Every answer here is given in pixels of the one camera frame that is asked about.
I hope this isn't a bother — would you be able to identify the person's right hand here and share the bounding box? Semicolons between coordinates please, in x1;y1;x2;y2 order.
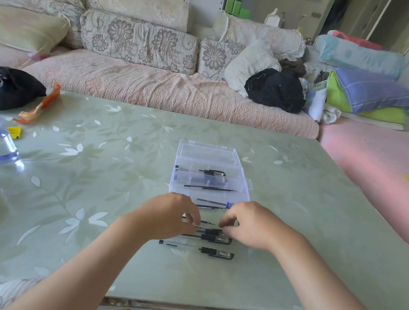
215;198;314;257

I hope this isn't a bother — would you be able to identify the person's left hand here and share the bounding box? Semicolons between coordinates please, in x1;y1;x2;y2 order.
120;186;206;248

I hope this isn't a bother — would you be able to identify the clear black-capped gel pen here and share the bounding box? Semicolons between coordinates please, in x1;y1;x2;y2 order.
174;164;228;178
157;239;236;261
174;170;229;182
180;231;234;246
196;197;235;208
194;226;225;237

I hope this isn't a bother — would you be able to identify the clear plastic storage box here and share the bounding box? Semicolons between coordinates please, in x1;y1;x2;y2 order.
167;138;258;213

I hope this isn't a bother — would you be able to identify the person's right forearm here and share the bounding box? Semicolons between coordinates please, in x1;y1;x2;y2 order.
267;234;409;310

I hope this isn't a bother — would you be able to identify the person's left forearm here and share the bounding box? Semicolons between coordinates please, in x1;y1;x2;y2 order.
3;204;152;310

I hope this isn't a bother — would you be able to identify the pink quilted sofa seat cover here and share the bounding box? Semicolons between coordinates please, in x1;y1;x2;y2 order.
19;42;326;141

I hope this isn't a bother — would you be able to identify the white towel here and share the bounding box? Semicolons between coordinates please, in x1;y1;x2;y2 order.
321;103;343;126

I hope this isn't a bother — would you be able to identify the salmon pink sofa seat cover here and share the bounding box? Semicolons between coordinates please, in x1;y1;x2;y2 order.
304;114;409;264

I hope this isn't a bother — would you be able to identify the white and blue cloth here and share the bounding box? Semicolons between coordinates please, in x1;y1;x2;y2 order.
298;77;330;124

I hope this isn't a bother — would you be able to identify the black clothing bundle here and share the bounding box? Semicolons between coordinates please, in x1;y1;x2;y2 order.
242;64;310;115

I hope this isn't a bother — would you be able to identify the white textured pillow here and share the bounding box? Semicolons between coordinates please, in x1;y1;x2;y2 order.
222;35;286;102

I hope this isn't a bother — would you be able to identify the brown garment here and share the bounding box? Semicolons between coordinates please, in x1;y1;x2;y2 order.
278;57;308;77

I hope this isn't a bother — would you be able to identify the orange snack wrapper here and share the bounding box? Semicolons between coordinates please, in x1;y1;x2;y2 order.
12;75;62;129

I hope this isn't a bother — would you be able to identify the floral sofa back cushion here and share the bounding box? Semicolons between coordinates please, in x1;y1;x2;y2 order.
302;60;335;84
0;0;90;51
196;37;247;84
75;8;203;76

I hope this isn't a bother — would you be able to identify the yellow tag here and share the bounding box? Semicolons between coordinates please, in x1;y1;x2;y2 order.
5;125;23;140

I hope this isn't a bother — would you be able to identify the black plastic bag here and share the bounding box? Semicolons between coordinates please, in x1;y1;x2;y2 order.
0;62;50;116

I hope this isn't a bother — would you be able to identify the light blue bolster pillow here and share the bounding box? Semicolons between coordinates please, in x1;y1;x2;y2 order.
310;33;408;80

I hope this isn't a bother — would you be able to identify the white tissue pack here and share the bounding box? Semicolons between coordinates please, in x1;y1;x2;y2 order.
264;7;282;28

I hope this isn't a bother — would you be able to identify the pale pink sofa seat cover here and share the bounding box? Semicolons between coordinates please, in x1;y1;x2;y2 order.
0;42;42;77

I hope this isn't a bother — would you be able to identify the pale yellow pillow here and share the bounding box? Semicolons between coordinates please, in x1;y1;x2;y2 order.
0;5;73;58

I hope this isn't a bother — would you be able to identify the white cabinet with black frame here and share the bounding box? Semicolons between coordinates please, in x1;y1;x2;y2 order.
181;0;226;29

